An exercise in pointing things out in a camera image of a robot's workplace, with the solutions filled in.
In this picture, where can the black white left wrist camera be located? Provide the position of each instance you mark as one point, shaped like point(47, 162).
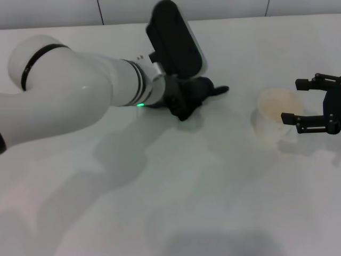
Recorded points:
point(175, 40)

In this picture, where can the white plastic cup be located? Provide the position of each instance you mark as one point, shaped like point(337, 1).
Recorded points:
point(269, 125)

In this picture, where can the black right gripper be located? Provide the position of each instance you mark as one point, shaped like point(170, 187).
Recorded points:
point(334, 106)

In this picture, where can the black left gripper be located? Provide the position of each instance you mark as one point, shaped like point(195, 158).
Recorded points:
point(175, 98)

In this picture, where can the dark blue rag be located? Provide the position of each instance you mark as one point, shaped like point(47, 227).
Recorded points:
point(207, 86)

